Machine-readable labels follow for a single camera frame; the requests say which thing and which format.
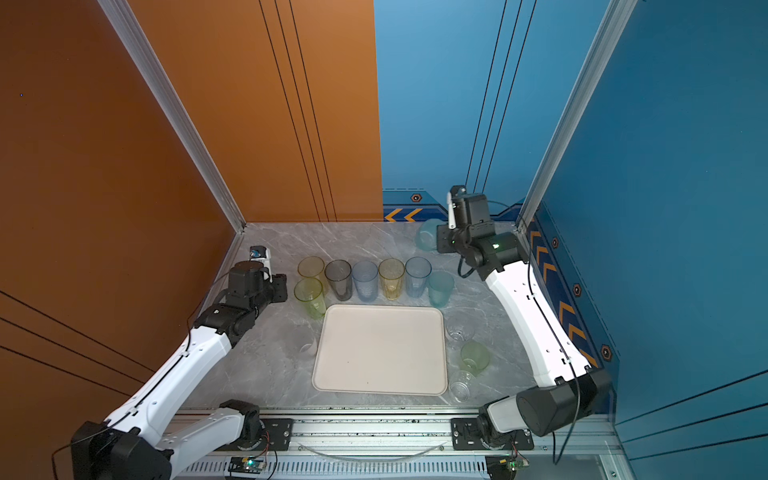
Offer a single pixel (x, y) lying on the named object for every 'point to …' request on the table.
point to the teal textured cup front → (440, 285)
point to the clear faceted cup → (459, 331)
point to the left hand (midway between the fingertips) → (278, 274)
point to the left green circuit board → (247, 464)
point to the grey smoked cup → (339, 273)
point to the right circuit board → (503, 467)
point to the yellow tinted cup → (391, 272)
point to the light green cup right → (474, 357)
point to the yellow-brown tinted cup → (312, 267)
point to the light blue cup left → (365, 276)
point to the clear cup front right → (462, 386)
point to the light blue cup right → (417, 271)
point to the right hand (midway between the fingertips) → (444, 230)
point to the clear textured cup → (306, 345)
